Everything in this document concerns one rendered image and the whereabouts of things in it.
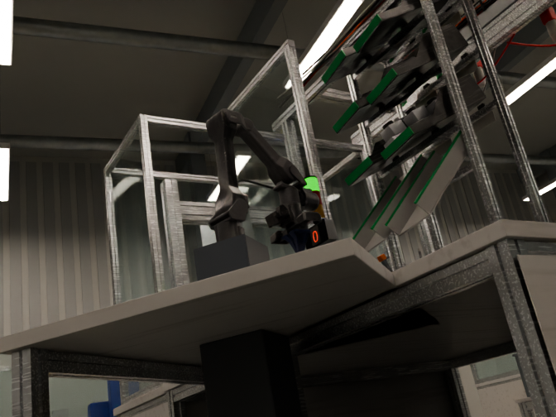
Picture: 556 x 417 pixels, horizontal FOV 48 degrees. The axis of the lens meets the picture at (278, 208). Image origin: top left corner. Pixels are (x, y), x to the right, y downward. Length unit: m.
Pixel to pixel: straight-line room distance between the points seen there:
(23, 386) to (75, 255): 8.89
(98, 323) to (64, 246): 9.00
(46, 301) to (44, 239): 0.98
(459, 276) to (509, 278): 0.10
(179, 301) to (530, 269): 0.57
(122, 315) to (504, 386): 6.51
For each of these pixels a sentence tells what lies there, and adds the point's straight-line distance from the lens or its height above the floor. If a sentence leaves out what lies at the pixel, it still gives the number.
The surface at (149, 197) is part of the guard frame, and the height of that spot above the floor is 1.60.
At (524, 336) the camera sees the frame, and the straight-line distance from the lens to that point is 1.06.
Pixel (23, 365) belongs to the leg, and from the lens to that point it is 1.26.
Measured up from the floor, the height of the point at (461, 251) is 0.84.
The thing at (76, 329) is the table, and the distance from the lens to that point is 1.17.
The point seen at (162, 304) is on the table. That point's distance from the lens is 1.07.
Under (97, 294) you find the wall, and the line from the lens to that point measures 9.96.
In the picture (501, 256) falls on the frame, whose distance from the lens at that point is 1.07.
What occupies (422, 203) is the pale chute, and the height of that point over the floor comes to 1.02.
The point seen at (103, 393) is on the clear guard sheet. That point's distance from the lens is 6.61.
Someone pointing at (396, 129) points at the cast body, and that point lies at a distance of 1.53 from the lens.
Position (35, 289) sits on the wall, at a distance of 9.89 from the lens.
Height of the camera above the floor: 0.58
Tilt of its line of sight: 21 degrees up
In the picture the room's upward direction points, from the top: 10 degrees counter-clockwise
